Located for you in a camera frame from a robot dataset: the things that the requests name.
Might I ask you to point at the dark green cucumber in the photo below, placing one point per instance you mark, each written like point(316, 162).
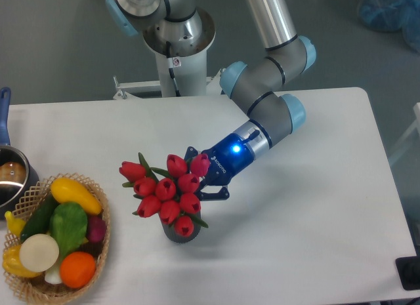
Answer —
point(39, 220)

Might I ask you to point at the dark grey ribbed vase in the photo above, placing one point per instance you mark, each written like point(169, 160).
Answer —
point(184, 229)

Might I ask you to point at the orange fruit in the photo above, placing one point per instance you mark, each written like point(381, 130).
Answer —
point(77, 269)

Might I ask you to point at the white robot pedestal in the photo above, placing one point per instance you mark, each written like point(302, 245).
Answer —
point(180, 50)

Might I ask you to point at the red tulip bouquet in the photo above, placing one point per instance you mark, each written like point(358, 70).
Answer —
point(167, 192)

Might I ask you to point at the purple red onion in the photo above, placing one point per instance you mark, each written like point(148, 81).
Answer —
point(96, 229)

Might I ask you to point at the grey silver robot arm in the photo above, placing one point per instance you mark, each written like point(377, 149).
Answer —
point(270, 117)

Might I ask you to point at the woven wicker basket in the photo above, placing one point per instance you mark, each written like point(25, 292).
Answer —
point(36, 290)

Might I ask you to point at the blue handled saucepan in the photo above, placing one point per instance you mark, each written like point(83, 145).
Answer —
point(17, 175)

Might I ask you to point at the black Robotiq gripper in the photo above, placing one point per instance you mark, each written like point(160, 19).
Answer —
point(227, 158)

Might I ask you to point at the white round onion slice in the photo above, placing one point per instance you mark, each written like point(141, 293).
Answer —
point(39, 253)

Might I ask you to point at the blue plastic bag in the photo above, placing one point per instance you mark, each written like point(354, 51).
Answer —
point(392, 16)

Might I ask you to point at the black device at edge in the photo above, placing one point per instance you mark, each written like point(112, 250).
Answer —
point(408, 271)

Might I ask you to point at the green lettuce leaf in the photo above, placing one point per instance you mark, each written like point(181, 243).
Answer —
point(68, 226)

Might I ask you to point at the yellow bell pepper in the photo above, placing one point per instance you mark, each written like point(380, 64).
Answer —
point(13, 265)

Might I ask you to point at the yellow squash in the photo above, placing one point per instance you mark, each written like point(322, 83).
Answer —
point(66, 190)

